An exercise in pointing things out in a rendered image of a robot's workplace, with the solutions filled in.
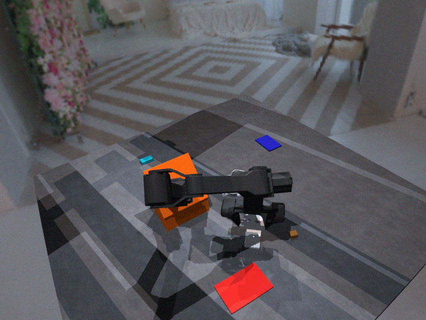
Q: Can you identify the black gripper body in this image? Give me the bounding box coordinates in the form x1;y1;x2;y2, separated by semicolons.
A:
221;197;285;223

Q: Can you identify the blue flat plate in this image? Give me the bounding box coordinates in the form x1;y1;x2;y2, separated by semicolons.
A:
255;135;282;152

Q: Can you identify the small cyan block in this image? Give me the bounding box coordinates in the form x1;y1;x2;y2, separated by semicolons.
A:
140;155;154;165

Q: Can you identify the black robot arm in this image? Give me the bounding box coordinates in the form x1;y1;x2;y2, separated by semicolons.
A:
143;166;293;209

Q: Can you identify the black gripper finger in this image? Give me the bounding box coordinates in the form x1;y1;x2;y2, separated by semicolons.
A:
265;214;277;230
228;212;241;227

